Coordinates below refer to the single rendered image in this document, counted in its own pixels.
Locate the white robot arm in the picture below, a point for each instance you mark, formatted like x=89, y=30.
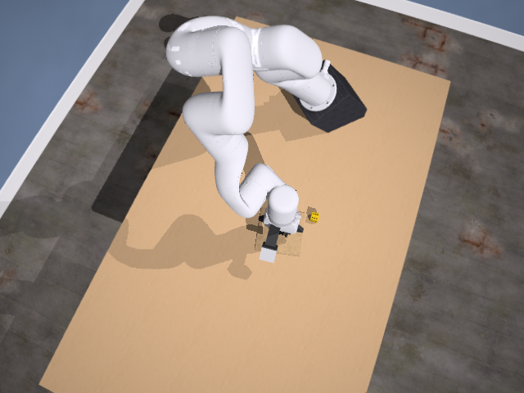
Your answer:
x=218, y=118

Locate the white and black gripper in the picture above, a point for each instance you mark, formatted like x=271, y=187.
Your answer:
x=290, y=229

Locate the tan flat mat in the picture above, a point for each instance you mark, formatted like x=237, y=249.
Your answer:
x=289, y=245

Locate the yellow die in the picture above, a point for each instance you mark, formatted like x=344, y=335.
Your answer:
x=314, y=217

